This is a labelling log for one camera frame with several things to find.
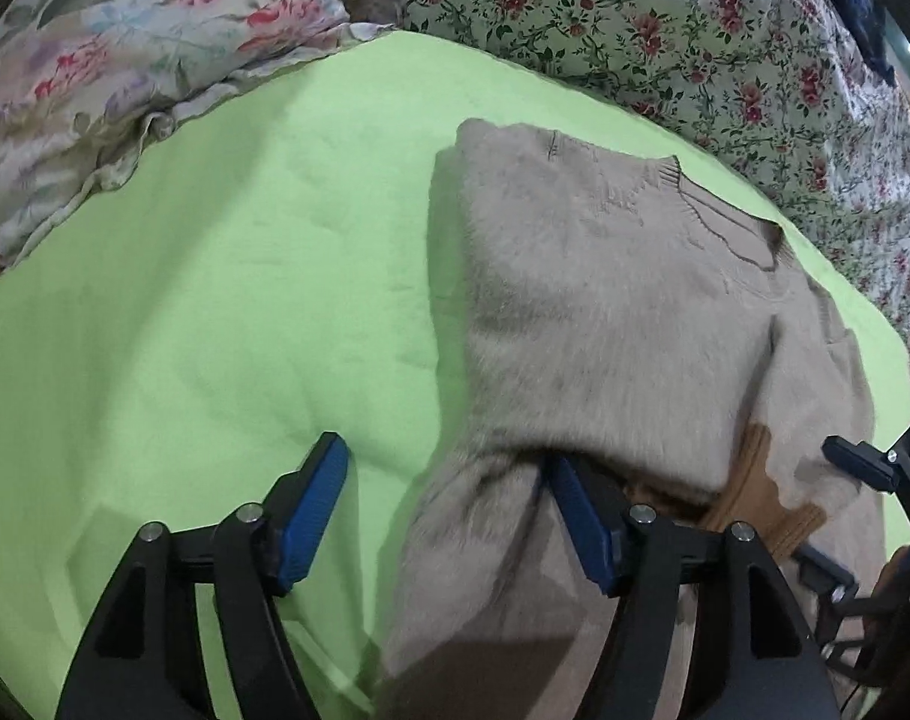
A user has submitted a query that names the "green bed sheet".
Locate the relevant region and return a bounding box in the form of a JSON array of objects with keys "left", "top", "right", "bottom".
[{"left": 0, "top": 30, "right": 910, "bottom": 720}]

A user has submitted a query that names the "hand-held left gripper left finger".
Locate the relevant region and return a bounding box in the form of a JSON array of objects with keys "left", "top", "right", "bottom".
[{"left": 53, "top": 431, "right": 351, "bottom": 720}]

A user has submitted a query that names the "small-flower floral quilt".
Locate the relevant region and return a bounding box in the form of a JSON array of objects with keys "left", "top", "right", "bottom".
[{"left": 312, "top": 0, "right": 910, "bottom": 346}]

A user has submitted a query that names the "ruffled floral pillow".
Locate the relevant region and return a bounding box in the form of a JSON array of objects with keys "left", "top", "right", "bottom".
[{"left": 0, "top": 0, "right": 396, "bottom": 293}]

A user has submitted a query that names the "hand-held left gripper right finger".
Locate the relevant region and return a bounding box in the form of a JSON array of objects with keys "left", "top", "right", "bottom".
[{"left": 540, "top": 451, "right": 838, "bottom": 720}]

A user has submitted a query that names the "beige knit sweater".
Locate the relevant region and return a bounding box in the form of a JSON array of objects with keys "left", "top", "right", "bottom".
[{"left": 376, "top": 118, "right": 887, "bottom": 720}]

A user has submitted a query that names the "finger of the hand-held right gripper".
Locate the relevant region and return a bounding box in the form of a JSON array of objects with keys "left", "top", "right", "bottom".
[
  {"left": 792, "top": 546, "right": 859, "bottom": 605},
  {"left": 822, "top": 424, "right": 910, "bottom": 496}
]

